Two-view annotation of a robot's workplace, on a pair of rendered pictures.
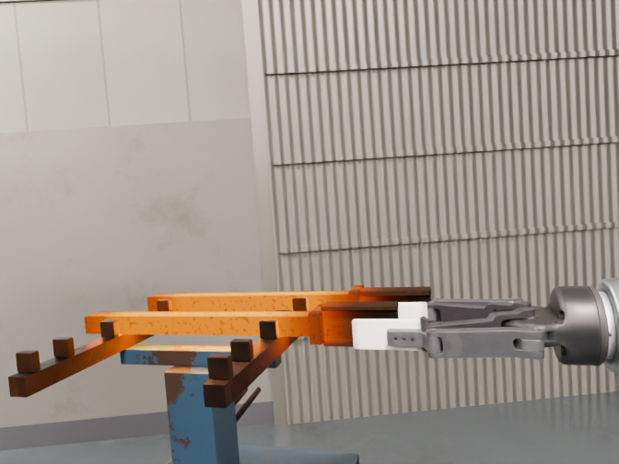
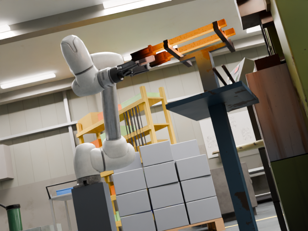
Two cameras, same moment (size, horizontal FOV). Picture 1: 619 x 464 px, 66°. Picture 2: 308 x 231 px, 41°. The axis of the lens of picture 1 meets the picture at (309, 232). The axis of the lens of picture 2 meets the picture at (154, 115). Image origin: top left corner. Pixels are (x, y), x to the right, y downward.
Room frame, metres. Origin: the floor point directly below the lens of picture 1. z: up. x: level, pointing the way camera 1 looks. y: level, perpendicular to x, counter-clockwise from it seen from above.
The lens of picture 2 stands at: (2.24, 0.01, 0.37)
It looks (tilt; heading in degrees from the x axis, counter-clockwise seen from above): 13 degrees up; 184
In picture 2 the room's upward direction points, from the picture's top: 13 degrees counter-clockwise
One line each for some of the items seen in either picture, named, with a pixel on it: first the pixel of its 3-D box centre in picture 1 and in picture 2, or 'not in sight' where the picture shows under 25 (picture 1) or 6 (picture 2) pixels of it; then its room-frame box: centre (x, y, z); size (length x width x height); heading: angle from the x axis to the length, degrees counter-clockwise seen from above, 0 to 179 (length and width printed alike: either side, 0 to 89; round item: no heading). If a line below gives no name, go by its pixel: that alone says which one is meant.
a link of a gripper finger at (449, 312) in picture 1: (475, 317); (130, 66); (0.51, -0.17, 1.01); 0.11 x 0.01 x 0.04; 51
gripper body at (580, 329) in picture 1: (546, 324); (121, 72); (0.46, -0.23, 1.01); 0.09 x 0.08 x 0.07; 73
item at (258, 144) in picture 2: not in sight; (258, 144); (-0.34, 0.41, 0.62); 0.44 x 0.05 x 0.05; 81
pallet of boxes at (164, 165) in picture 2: not in sight; (163, 192); (-2.65, -0.44, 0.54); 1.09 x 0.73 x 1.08; 98
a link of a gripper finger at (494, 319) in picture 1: (478, 332); (136, 69); (0.45, -0.16, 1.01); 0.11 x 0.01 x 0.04; 94
